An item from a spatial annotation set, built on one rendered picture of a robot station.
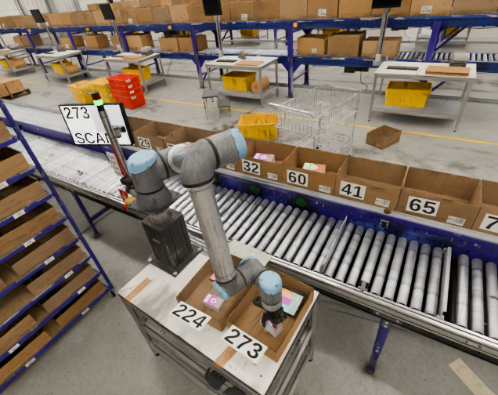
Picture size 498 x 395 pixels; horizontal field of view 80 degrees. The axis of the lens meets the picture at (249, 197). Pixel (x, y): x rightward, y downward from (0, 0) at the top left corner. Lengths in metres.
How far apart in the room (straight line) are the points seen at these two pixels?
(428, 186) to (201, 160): 1.67
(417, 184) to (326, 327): 1.21
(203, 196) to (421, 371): 1.93
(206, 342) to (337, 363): 1.07
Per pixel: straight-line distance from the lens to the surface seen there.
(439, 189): 2.29
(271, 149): 2.49
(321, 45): 6.36
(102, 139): 2.42
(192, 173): 0.99
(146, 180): 1.55
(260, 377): 1.51
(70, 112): 2.48
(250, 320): 1.62
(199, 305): 1.71
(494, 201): 2.34
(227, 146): 1.02
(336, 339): 2.44
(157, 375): 2.47
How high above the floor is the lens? 2.15
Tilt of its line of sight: 37 degrees down
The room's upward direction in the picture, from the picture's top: 6 degrees counter-clockwise
